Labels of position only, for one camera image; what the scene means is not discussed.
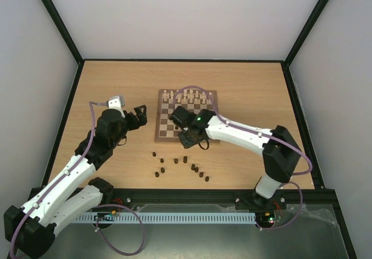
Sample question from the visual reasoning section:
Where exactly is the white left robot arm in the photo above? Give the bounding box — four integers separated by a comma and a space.
3, 100, 147, 258

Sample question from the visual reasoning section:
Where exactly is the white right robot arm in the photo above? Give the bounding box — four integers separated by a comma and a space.
169, 106, 301, 208

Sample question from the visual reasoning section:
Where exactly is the wooden chess board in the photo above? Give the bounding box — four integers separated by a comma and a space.
155, 87, 218, 143

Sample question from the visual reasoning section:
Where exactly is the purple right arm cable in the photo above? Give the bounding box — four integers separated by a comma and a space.
173, 85, 313, 231

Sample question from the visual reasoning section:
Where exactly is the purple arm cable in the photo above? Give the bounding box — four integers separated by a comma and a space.
173, 85, 313, 231
8, 100, 146, 258

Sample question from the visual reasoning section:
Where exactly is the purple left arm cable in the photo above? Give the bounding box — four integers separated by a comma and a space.
8, 100, 146, 258

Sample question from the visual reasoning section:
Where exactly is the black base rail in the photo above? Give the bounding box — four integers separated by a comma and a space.
100, 189, 339, 211

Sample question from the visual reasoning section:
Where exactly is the light blue cable duct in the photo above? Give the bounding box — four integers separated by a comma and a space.
73, 212, 256, 225

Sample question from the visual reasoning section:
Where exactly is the black frame post left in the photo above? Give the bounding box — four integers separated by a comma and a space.
41, 0, 83, 64

